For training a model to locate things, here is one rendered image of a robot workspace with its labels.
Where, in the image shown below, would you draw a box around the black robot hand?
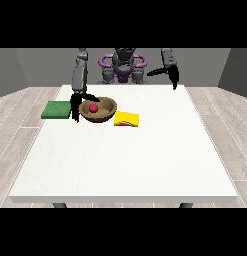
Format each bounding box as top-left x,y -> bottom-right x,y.
146,64 -> 180,91
69,91 -> 101,124

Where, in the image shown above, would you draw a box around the green square pad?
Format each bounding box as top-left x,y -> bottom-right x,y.
40,100 -> 73,120

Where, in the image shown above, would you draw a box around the brown wooden bowl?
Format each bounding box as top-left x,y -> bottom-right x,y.
78,96 -> 118,124

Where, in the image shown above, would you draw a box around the grey robot trunk purple rings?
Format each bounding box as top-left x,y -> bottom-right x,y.
97,47 -> 149,85

